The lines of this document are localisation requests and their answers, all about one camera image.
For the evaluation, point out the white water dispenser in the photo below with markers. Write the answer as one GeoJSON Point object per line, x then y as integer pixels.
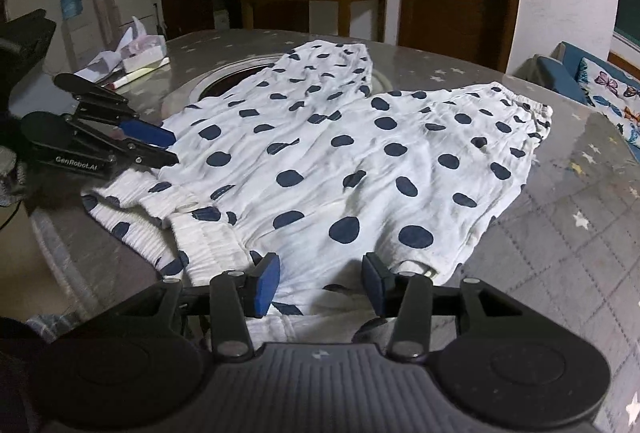
{"type": "Point", "coordinates": [80, 38]}

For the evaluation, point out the white navy polka dot pants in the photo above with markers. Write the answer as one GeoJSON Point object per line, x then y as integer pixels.
{"type": "Point", "coordinates": [310, 153]}

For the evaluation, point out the butterfly printed blanket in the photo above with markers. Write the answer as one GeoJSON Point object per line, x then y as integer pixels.
{"type": "Point", "coordinates": [610, 88]}

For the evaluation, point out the black round induction cooktop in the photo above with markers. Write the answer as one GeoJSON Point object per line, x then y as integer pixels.
{"type": "Point", "coordinates": [225, 85]}

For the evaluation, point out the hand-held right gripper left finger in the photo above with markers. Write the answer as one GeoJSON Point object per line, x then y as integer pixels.
{"type": "Point", "coordinates": [264, 285]}

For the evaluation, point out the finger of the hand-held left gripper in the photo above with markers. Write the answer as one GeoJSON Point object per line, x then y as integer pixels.
{"type": "Point", "coordinates": [147, 133]}
{"type": "Point", "coordinates": [150, 157]}

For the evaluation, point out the blue sofa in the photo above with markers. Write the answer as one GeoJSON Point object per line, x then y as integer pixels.
{"type": "Point", "coordinates": [567, 58]}

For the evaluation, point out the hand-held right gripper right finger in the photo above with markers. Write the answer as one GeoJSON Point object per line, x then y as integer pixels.
{"type": "Point", "coordinates": [376, 285]}

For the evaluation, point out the tissue pack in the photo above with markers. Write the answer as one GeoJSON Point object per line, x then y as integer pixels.
{"type": "Point", "coordinates": [145, 50]}

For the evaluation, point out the blue water bottle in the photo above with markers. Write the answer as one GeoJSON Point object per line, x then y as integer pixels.
{"type": "Point", "coordinates": [71, 2]}

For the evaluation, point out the grey star-patterned tablecloth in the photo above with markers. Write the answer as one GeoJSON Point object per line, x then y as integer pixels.
{"type": "Point", "coordinates": [550, 238]}

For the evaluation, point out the white crumpled paper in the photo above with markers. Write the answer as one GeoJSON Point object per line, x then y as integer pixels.
{"type": "Point", "coordinates": [100, 63]}

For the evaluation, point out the white tube with red cap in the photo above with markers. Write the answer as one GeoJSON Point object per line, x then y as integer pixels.
{"type": "Point", "coordinates": [135, 75]}

